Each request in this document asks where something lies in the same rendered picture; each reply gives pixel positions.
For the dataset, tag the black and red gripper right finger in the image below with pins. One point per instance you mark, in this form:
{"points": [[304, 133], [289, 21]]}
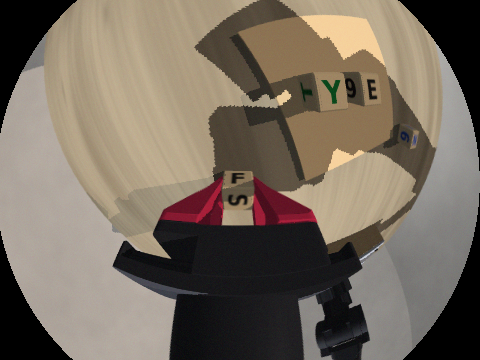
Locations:
{"points": [[275, 208]]}

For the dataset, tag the beige flat mat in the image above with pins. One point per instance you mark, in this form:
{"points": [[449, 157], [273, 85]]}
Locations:
{"points": [[286, 48]]}

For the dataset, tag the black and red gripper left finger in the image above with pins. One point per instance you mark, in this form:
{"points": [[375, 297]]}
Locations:
{"points": [[198, 206]]}

